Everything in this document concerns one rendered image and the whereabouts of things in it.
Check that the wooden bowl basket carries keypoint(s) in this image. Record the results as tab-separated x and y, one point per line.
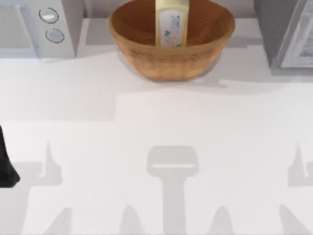
171	61

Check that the pale yellow bottle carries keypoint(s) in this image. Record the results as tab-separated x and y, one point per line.
172	24

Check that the pale microwave oven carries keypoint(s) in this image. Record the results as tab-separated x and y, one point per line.
66	29

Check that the round grey microwave knob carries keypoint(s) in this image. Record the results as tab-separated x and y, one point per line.
55	35
49	14

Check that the grey cabinet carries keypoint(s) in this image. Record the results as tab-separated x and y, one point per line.
276	31

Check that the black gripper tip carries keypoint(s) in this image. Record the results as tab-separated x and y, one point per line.
6	169

